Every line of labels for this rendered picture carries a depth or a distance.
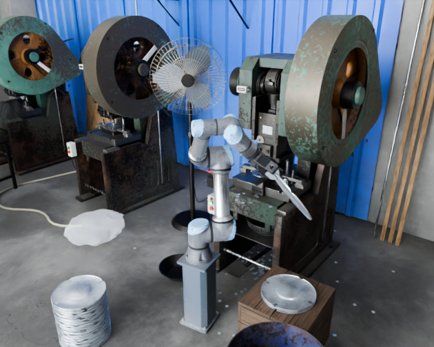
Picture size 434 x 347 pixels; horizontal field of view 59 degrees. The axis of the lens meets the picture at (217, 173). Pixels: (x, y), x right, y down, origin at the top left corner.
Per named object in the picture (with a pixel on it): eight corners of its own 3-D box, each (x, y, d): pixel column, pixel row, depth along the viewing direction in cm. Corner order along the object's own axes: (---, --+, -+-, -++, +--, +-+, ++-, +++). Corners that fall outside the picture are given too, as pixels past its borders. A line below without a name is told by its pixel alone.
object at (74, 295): (115, 292, 215) (115, 291, 214) (64, 319, 196) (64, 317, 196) (91, 270, 234) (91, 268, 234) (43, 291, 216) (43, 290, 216)
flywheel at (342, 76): (391, 14, 215) (377, 133, 250) (355, 14, 227) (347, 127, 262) (337, 41, 168) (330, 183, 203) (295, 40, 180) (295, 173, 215)
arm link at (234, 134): (234, 119, 163) (238, 129, 157) (249, 134, 169) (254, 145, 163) (220, 130, 165) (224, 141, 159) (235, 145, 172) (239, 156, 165)
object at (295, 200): (308, 222, 195) (309, 220, 195) (313, 218, 167) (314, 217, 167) (272, 177, 202) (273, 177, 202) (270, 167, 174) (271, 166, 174)
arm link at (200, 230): (187, 237, 222) (186, 217, 217) (209, 235, 224) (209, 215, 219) (189, 249, 211) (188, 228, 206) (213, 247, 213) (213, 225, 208)
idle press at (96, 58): (116, 232, 334) (91, 15, 268) (58, 199, 394) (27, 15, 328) (229, 180, 441) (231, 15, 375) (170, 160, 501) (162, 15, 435)
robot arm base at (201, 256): (203, 268, 212) (203, 253, 208) (180, 260, 218) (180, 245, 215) (216, 254, 224) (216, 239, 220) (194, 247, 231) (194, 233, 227)
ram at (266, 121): (272, 160, 243) (275, 114, 232) (252, 155, 252) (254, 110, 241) (286, 153, 256) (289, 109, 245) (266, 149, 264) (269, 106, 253)
